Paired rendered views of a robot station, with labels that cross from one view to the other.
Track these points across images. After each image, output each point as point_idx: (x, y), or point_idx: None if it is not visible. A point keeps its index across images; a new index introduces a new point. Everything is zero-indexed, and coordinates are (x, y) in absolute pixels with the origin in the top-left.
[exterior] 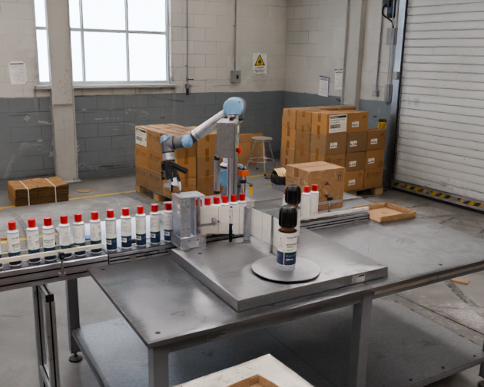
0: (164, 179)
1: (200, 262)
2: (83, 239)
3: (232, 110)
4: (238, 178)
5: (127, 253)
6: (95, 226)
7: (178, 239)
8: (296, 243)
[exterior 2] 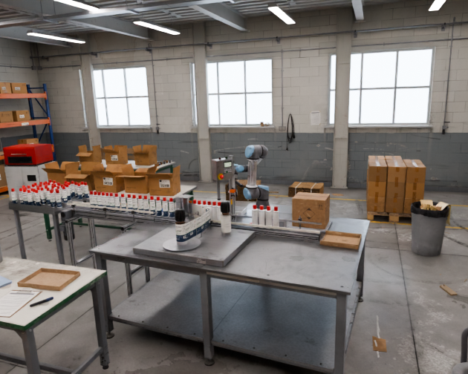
0: None
1: (168, 230)
2: (145, 208)
3: (247, 153)
4: (255, 194)
5: (161, 219)
6: (150, 202)
7: None
8: (223, 237)
